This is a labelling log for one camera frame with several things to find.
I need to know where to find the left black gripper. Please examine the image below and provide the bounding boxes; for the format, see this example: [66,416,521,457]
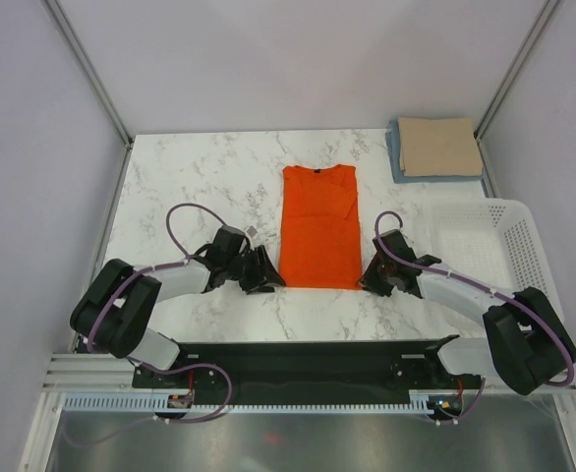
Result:
[225,246,285,296]

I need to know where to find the orange t shirt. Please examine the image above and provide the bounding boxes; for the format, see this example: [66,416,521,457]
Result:
[279,164,362,290]

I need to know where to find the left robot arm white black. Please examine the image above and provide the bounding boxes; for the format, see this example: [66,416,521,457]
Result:
[70,225,286,386]

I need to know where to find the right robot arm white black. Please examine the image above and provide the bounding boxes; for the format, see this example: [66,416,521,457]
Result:
[359,230,576,395]

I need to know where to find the white plastic basket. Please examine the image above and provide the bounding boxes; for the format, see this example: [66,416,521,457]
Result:
[430,199,564,320]

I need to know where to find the folded beige t shirt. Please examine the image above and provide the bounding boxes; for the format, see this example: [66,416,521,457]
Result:
[397,117,483,177]

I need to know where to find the folded blue t shirt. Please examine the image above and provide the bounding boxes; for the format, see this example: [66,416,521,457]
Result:
[384,118,482,184]

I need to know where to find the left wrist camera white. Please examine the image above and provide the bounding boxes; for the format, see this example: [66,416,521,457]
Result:
[245,226,258,237]

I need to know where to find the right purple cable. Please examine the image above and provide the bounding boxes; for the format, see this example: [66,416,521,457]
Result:
[374,210,576,385]

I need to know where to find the purple cable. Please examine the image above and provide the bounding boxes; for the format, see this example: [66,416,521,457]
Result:
[374,210,576,385]
[85,203,230,375]

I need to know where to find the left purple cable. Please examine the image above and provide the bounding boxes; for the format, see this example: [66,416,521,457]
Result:
[85,203,230,375]

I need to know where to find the white slotted cable duct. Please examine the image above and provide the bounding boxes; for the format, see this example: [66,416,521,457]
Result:
[63,390,459,415]

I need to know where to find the left aluminium frame post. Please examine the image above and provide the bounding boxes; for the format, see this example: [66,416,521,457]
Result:
[40,0,135,147]

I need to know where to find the aluminium frame post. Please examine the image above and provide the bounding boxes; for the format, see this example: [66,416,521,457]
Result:
[40,0,135,147]
[473,0,563,142]

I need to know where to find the right aluminium frame post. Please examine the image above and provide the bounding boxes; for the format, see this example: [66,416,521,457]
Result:
[473,0,563,142]

